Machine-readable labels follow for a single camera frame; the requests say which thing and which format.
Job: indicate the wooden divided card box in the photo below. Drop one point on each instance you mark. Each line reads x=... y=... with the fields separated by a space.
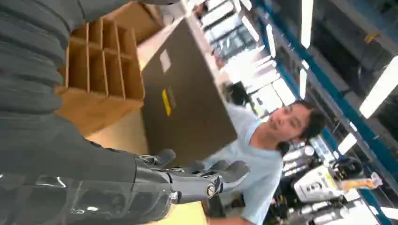
x=96 y=71

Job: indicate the white machine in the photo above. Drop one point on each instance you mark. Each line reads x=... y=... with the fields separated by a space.
x=314 y=186

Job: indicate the person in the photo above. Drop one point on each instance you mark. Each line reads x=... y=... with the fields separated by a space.
x=261 y=161

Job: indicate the brown cardboard box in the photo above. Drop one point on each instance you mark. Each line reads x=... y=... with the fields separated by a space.
x=136 y=21

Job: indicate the grey laptop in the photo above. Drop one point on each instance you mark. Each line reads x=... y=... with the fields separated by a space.
x=189 y=102

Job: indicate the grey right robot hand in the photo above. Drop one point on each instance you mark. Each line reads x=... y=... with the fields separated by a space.
x=68 y=174

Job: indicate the long ceiling light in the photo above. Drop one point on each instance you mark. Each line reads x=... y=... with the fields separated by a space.
x=381 y=88
x=307 y=21

